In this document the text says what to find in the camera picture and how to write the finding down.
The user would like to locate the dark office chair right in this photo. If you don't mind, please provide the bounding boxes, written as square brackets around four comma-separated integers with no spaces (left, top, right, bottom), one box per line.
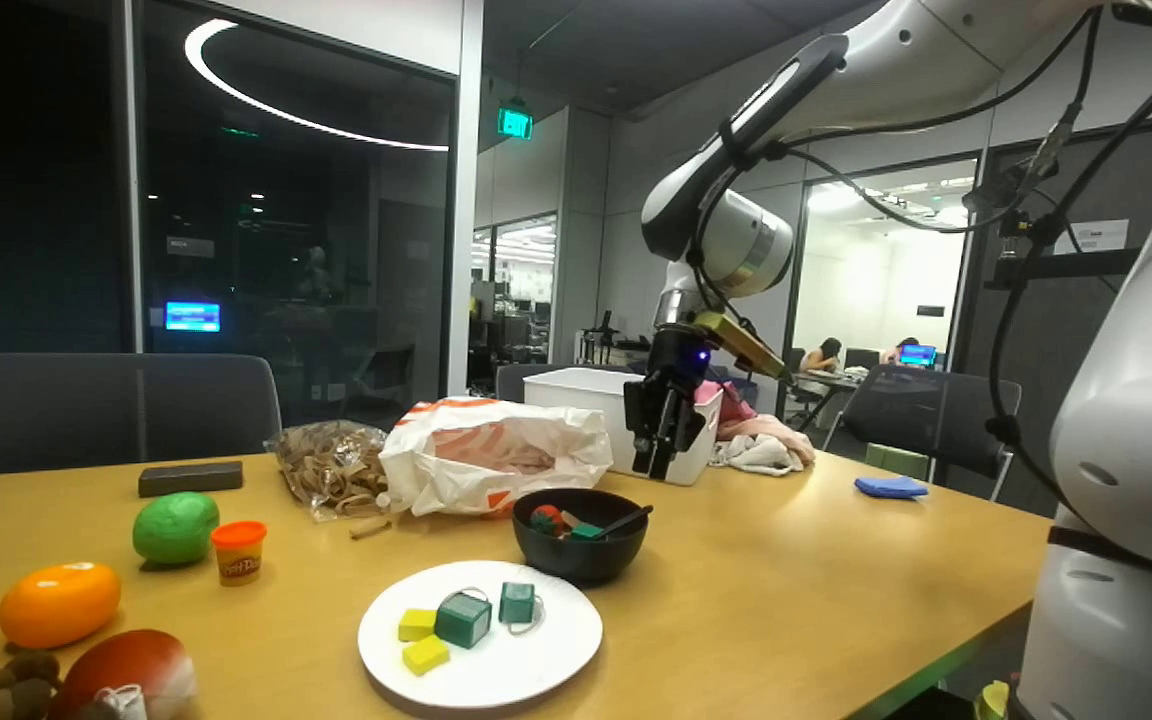
[826,363,1025,497]

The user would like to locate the orange ball in bowl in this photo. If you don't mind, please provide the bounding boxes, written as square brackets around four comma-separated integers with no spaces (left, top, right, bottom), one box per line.
[530,503,573,536]

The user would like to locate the yellow block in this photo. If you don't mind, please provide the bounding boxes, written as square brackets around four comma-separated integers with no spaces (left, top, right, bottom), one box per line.
[404,636,451,674]
[394,608,435,642]

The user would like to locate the white box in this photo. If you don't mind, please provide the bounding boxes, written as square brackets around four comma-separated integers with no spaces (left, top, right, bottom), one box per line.
[524,368,631,471]

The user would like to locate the red and white object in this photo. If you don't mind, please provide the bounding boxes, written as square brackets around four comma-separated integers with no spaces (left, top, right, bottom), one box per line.
[48,627,194,720]

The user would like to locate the green ball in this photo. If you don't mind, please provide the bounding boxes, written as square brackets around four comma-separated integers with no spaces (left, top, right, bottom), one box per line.
[133,490,221,566]

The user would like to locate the white pink cloth pile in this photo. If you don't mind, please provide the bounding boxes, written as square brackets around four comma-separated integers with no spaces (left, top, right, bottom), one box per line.
[697,380,816,475]

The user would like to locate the orange play dough cup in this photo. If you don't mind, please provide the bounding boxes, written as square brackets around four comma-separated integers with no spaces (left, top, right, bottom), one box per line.
[211,521,268,583]

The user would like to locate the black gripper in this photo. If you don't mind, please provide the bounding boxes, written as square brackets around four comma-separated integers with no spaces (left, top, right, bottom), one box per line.
[622,323,711,479]

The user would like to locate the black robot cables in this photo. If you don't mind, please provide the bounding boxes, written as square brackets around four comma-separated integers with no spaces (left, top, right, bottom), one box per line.
[687,0,1152,536]

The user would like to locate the white orange plastic bag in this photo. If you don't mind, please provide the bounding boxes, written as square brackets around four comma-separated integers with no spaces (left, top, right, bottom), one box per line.
[380,400,610,515]

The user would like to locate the teal block on plate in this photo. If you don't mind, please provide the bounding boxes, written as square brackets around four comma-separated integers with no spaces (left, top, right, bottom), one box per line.
[496,579,538,625]
[435,592,492,647]

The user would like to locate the black rectangular block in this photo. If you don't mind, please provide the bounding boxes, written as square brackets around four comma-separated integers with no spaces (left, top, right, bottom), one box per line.
[134,461,242,497]

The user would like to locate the black bowl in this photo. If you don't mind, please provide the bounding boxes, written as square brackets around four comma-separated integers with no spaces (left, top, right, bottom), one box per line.
[513,486,653,583]

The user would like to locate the white paper plate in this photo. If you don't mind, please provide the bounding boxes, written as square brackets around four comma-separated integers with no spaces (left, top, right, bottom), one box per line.
[357,561,603,708]

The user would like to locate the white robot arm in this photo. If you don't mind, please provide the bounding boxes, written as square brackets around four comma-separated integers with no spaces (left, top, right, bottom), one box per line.
[638,0,1152,720]

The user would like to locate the yellow block lower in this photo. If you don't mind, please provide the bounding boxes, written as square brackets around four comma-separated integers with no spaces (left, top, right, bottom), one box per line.
[404,636,451,674]

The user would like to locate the blue flat object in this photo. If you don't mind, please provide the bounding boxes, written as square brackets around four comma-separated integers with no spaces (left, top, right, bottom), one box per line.
[852,475,929,499]

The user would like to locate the yellow block upper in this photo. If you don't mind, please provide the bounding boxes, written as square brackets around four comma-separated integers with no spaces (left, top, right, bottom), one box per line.
[394,608,435,642]

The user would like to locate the clear bag of rubber bands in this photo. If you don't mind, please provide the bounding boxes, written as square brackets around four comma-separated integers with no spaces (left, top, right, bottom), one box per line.
[268,419,386,515]

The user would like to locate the orange plastic egg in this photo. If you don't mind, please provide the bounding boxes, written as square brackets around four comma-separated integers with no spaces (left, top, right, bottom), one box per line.
[0,561,121,647]

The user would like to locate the grey office chair left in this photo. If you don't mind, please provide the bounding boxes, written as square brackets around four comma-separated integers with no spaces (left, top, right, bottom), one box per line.
[0,351,284,471]

